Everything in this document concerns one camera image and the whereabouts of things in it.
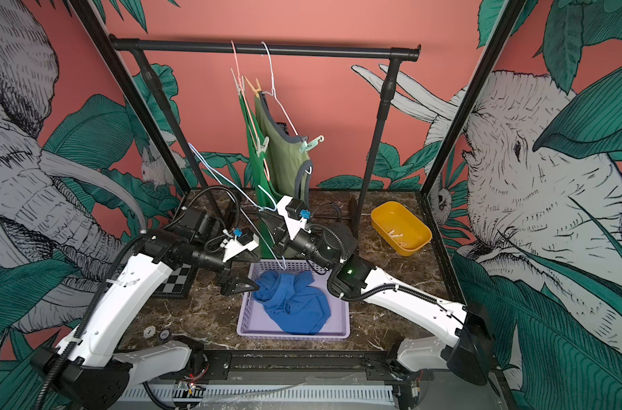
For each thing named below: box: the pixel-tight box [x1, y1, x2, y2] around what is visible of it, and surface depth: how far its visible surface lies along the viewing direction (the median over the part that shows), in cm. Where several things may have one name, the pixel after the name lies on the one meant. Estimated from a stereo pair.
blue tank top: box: [252, 270, 332, 335], surface depth 82 cm
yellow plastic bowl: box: [369, 200, 434, 258], surface depth 107 cm
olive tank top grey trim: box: [254, 92, 314, 205], surface depth 63 cm
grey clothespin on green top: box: [256, 136, 270, 158], surface depth 57 cm
